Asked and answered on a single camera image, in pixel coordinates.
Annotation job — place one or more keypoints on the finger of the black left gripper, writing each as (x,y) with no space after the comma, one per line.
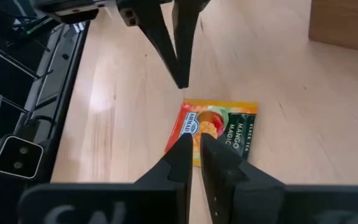
(185,37)
(157,34)

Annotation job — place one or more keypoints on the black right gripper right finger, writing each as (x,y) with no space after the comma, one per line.
(275,205)

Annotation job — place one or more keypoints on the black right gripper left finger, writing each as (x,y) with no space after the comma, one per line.
(120,205)

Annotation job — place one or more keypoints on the orange tea packet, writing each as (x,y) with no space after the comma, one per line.
(225,124)

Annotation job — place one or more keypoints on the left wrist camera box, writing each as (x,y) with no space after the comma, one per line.
(73,11)

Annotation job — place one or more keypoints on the black aluminium table frame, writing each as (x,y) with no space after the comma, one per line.
(64,93)

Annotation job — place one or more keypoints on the small black table camera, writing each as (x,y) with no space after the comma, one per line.
(17,157)

